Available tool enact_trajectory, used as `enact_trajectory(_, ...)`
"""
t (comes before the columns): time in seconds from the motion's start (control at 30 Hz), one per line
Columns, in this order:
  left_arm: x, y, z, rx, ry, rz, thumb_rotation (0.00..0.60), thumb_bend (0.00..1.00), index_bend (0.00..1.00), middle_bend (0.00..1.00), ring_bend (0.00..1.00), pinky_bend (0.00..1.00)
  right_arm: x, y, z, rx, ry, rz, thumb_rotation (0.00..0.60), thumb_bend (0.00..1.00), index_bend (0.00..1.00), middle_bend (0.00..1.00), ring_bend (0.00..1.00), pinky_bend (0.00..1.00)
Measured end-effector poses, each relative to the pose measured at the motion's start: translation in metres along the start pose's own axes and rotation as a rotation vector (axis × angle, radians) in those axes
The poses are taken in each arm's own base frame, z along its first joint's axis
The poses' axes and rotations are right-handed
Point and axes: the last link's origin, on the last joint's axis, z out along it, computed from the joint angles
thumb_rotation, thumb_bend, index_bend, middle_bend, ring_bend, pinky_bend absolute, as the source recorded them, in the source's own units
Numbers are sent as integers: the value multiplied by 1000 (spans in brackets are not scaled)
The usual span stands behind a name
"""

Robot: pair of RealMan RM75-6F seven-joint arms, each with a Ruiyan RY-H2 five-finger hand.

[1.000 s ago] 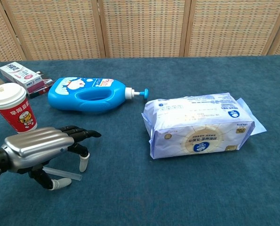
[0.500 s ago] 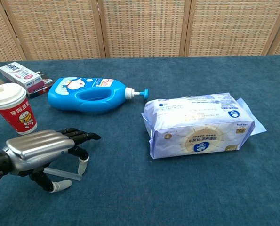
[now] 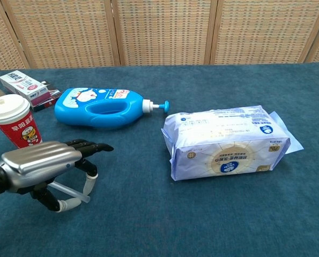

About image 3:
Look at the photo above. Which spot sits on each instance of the clear plastic tube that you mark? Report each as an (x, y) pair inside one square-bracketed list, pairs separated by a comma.
[(73, 192)]

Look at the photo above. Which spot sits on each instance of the blue pump detergent bottle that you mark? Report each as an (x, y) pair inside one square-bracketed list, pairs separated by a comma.
[(105, 107)]

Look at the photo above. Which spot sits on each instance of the dark red black box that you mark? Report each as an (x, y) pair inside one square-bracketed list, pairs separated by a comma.
[(48, 100)]

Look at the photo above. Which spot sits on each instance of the white wet wipes pack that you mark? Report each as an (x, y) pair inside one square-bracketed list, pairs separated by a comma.
[(229, 142)]

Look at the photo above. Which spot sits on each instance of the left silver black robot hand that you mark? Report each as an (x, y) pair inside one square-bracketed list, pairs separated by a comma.
[(41, 158)]

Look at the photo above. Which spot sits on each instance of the woven bamboo folding screen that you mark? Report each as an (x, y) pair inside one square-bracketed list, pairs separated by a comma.
[(159, 29)]

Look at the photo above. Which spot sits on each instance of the red paper cup white lid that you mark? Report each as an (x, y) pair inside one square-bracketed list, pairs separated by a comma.
[(11, 120)]

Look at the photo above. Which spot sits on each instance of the white toothpaste box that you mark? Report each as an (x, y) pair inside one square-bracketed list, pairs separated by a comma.
[(22, 84)]

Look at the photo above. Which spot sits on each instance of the blue felt table cover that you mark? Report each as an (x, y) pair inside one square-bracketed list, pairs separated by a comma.
[(175, 214)]

